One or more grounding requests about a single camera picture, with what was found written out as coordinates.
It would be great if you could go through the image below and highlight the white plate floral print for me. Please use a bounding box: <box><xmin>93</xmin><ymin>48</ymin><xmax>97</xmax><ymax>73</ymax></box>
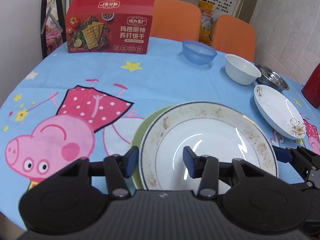
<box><xmin>254</xmin><ymin>85</ymin><xmax>306</xmax><ymax>140</ymax></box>

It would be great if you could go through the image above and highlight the brown rimmed white plate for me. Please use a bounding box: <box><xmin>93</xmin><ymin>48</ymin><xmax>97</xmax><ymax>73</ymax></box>
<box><xmin>139</xmin><ymin>101</ymin><xmax>278</xmax><ymax>192</ymax></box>

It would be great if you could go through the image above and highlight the stainless steel bowl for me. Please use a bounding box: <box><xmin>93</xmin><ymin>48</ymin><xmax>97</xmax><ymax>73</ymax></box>
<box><xmin>255</xmin><ymin>64</ymin><xmax>290</xmax><ymax>92</ymax></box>

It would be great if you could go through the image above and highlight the white ceramic bowl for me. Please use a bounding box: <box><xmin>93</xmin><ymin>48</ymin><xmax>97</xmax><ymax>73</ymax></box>
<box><xmin>225</xmin><ymin>54</ymin><xmax>261</xmax><ymax>85</ymax></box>

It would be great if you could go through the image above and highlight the blue plastic bowl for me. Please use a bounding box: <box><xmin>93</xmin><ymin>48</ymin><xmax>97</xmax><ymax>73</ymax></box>
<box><xmin>182</xmin><ymin>41</ymin><xmax>217</xmax><ymax>66</ymax></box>

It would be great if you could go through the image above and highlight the green plate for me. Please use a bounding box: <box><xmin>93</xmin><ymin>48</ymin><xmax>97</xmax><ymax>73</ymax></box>
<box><xmin>131</xmin><ymin>105</ymin><xmax>173</xmax><ymax>190</ymax></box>

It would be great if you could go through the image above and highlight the blue cartoon tablecloth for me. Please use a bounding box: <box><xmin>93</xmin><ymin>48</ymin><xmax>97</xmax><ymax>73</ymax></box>
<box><xmin>1</xmin><ymin>38</ymin><xmax>319</xmax><ymax>227</ymax></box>

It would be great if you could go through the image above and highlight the red thermos jug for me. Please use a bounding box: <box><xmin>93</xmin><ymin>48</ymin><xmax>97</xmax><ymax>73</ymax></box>
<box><xmin>301</xmin><ymin>64</ymin><xmax>320</xmax><ymax>108</ymax></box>

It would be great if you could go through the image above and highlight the right orange chair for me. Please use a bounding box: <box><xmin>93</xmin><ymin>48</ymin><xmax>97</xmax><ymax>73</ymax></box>
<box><xmin>210</xmin><ymin>15</ymin><xmax>256</xmax><ymax>62</ymax></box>

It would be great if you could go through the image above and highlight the orange chair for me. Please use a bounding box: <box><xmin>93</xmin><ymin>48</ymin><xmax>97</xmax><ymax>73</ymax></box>
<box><xmin>210</xmin><ymin>15</ymin><xmax>256</xmax><ymax>62</ymax></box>
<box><xmin>150</xmin><ymin>0</ymin><xmax>201</xmax><ymax>42</ymax></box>

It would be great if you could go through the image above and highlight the red cracker box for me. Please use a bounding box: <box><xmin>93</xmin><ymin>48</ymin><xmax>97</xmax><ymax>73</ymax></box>
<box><xmin>65</xmin><ymin>0</ymin><xmax>155</xmax><ymax>54</ymax></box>

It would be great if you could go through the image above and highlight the left orange chair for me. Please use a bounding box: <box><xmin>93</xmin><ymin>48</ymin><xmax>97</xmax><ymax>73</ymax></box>
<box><xmin>150</xmin><ymin>0</ymin><xmax>201</xmax><ymax>42</ymax></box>

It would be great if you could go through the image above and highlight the yellow snack bag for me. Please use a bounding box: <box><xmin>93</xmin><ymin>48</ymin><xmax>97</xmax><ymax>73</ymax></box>
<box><xmin>199</xmin><ymin>1</ymin><xmax>214</xmax><ymax>46</ymax></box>

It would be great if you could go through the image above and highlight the black tripod stand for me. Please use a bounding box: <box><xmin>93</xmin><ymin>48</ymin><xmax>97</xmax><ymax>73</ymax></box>
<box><xmin>40</xmin><ymin>0</ymin><xmax>66</xmax><ymax>58</ymax></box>

